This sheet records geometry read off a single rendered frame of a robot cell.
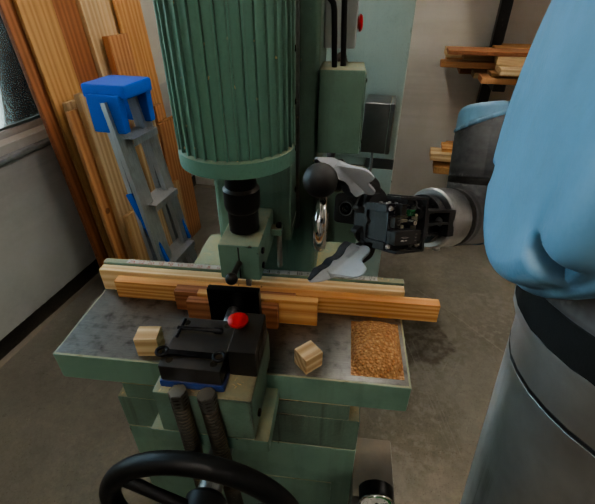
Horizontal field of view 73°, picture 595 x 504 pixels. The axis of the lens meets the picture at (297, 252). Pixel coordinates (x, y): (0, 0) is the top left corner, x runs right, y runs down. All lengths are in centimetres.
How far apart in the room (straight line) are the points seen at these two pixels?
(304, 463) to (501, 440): 71
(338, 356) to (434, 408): 115
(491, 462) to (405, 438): 152
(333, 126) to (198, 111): 31
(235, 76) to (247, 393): 41
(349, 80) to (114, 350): 62
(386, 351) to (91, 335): 52
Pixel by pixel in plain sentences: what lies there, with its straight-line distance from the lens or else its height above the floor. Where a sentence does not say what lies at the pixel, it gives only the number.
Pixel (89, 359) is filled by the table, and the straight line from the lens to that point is 78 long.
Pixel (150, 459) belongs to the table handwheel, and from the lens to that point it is 57.
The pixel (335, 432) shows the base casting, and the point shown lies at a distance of 78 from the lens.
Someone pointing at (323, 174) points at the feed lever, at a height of 127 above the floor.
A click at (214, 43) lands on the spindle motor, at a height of 137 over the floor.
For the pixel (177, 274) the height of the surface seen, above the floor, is 95.
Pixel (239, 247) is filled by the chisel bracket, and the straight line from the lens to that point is 66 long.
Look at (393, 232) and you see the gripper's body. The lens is 51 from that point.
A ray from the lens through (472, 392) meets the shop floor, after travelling 192.
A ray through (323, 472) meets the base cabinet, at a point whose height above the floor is 62.
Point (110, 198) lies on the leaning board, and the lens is 213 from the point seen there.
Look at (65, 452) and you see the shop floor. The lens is 184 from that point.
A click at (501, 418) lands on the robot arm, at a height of 128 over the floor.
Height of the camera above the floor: 142
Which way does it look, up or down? 34 degrees down
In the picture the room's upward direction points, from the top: straight up
